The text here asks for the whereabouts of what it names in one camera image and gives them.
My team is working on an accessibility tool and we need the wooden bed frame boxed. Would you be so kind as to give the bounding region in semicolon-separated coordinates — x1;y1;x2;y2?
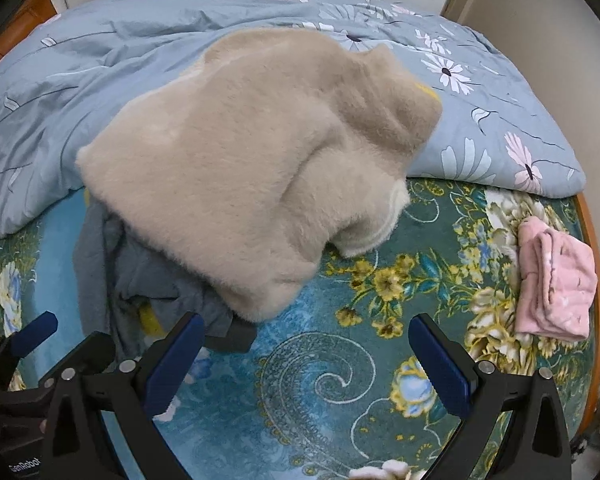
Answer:
577;192;600;436

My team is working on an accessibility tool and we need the blue floral quilt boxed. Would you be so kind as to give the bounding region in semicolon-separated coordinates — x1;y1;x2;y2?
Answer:
0;0;587;241

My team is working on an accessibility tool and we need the bare foot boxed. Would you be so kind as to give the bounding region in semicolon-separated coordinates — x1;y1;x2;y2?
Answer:
514;216;598;339

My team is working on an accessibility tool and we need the beige fuzzy printed sweater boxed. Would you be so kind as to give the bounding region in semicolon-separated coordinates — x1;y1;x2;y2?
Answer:
75;27;443;322

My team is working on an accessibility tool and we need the orange wooden headboard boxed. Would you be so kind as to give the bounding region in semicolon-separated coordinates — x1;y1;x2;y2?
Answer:
0;0;63;86

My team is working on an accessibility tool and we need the teal floral bed blanket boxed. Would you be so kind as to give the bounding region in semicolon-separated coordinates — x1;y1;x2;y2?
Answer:
0;175;598;480

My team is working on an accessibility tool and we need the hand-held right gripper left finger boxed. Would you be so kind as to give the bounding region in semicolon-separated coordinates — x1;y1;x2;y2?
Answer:
42;312;206;480

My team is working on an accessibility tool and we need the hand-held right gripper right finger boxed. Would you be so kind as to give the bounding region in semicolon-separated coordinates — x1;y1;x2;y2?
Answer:
409;312;573;480

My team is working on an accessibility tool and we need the grey garment with yellow trim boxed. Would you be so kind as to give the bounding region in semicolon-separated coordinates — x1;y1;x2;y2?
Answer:
72;195;257;361

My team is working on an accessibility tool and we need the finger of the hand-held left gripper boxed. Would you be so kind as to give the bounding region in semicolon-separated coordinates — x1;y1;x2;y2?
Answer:
0;311;59;391
39;332;117;386

